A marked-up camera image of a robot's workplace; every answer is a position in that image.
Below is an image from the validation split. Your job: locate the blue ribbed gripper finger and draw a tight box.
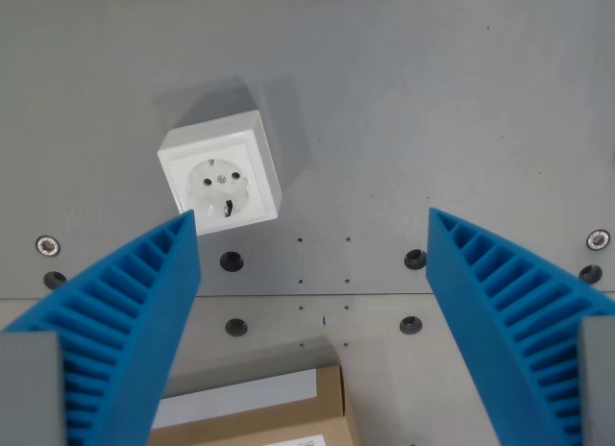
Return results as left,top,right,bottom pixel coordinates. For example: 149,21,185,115
425,207,615,446
0,209,203,446

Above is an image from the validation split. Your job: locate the silver hex bolt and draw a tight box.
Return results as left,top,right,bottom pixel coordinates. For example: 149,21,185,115
585,229,611,252
36,235,62,258

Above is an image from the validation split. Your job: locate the brown cardboard box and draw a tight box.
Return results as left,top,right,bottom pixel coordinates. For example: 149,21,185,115
150,363,370,446

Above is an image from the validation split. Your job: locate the white wall socket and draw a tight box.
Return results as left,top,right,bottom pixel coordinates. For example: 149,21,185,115
157,109,283,236

